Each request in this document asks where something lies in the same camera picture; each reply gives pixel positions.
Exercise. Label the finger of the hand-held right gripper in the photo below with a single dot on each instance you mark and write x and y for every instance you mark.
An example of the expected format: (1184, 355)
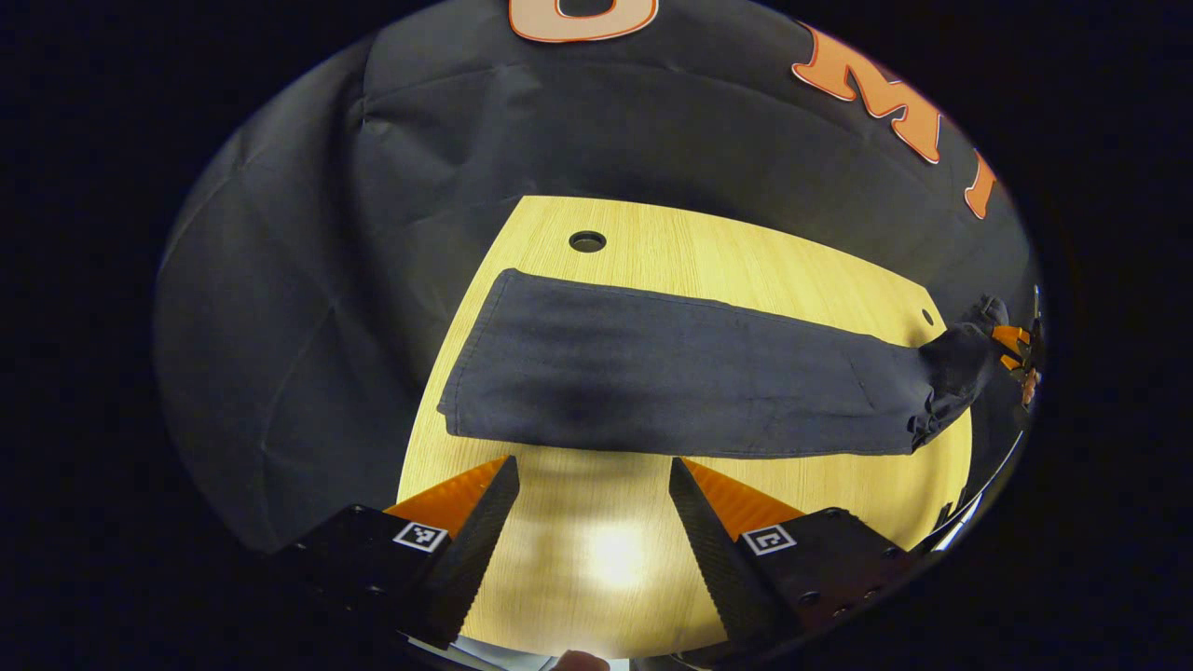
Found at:
(1011, 334)
(1012, 361)

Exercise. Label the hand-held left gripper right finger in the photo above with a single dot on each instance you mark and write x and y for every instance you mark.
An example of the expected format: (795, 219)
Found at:
(718, 559)

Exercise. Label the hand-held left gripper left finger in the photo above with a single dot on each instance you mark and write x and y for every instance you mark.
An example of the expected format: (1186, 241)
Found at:
(475, 550)

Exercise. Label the black jeans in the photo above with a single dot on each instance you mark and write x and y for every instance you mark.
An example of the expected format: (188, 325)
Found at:
(671, 373)

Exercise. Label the black backdrop cloth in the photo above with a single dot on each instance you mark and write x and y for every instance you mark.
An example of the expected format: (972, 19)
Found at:
(280, 280)

